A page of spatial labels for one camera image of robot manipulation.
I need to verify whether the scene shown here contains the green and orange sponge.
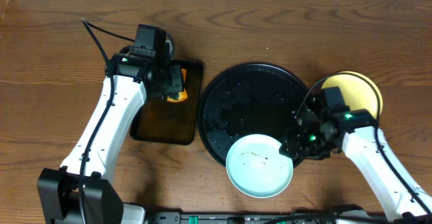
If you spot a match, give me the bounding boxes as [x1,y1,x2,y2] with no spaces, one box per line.
[167,69,188,103]

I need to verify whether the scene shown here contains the yellow plate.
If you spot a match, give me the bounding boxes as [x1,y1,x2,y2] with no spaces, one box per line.
[321,71,383,119]

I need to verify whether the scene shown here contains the light green plate front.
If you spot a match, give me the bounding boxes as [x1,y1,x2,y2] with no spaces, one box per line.
[225,134,294,198]

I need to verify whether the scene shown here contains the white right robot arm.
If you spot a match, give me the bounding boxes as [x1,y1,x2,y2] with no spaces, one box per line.
[279,109,431,223]

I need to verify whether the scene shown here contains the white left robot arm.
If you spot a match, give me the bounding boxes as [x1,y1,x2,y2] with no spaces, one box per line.
[37,53,184,223]

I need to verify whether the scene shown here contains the black rectangular water tray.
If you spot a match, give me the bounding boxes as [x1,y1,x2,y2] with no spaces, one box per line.
[130,61,204,145]

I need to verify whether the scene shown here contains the black round tray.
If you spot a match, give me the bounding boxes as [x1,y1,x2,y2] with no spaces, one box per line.
[197,63,308,165]

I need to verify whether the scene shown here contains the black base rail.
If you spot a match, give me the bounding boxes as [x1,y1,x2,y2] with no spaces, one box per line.
[144,204,387,224]

